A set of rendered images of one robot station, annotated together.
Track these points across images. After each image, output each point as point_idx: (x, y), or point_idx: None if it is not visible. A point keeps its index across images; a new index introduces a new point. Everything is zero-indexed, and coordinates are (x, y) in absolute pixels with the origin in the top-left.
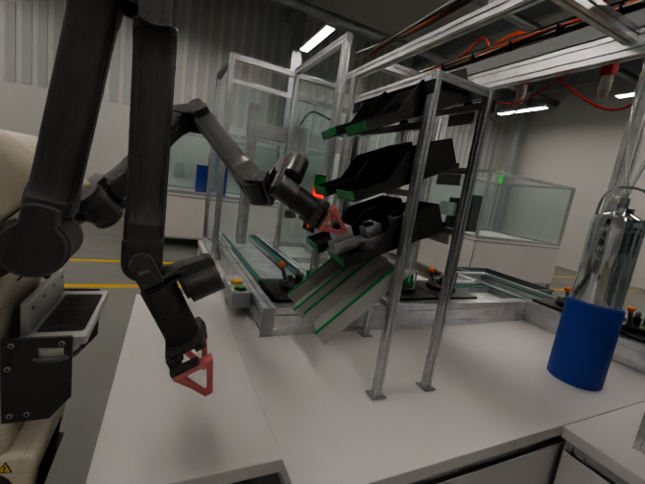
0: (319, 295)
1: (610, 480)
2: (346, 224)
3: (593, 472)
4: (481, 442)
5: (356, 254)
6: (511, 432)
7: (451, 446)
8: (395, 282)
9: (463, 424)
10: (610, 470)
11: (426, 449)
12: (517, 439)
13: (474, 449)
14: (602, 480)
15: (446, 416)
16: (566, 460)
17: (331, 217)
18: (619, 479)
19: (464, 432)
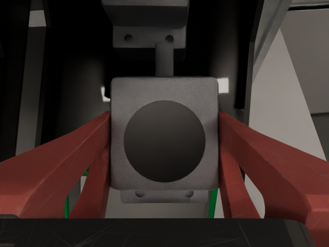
0: (72, 209)
1: (301, 7)
2: (159, 85)
3: (291, 11)
4: (293, 87)
5: (248, 123)
6: (278, 48)
7: (299, 121)
8: (263, 57)
9: (267, 87)
10: (307, 1)
11: (306, 152)
12: (287, 49)
13: (304, 101)
14: (297, 12)
15: (252, 95)
16: None
17: (90, 152)
18: (308, 2)
19: (279, 94)
